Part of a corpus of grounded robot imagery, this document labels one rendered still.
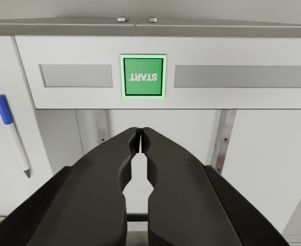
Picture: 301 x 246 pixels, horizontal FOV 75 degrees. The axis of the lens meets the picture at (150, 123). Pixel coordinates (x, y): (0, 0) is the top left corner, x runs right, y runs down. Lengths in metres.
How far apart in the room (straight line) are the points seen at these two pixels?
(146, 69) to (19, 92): 0.17
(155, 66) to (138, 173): 0.34
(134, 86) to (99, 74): 0.05
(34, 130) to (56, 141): 0.06
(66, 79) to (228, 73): 0.21
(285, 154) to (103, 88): 0.49
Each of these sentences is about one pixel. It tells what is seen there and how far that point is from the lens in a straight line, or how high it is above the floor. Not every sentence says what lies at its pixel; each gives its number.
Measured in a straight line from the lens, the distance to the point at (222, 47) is 0.27.
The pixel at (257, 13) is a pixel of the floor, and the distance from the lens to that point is 1.36.
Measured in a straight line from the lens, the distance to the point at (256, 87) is 0.31.
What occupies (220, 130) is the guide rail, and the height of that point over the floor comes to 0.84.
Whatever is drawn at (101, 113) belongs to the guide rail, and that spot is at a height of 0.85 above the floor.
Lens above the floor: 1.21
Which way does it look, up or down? 61 degrees down
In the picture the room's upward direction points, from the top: 177 degrees clockwise
